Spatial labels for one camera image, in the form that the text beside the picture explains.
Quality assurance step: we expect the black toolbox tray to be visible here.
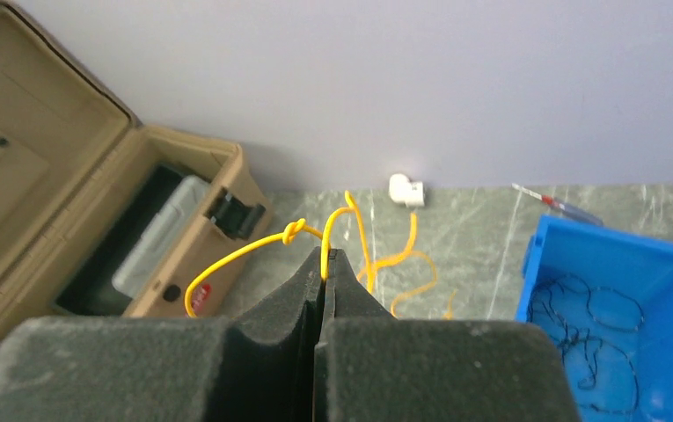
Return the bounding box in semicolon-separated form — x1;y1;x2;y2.
53;164;185;317

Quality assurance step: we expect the yellow wire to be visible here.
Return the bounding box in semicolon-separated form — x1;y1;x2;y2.
183;190;458;322

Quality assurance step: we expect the grey plastic organizer box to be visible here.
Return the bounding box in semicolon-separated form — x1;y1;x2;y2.
112;175;209;299

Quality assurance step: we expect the blue bin left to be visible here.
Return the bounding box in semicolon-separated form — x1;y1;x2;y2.
516;216;673;421

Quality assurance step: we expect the small clear red-tipped tool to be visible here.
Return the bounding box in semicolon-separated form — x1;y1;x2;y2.
511;184;604;227

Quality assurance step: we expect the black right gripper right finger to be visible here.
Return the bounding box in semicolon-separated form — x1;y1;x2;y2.
314;250;580;421

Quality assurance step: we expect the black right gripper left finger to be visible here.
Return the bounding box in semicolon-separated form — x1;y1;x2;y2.
0;251;323;421

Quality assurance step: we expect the tan hard toolbox case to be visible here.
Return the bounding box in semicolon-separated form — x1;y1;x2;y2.
0;1;273;343

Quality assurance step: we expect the white pipe elbow fitting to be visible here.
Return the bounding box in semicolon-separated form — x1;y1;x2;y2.
388;173;426;207

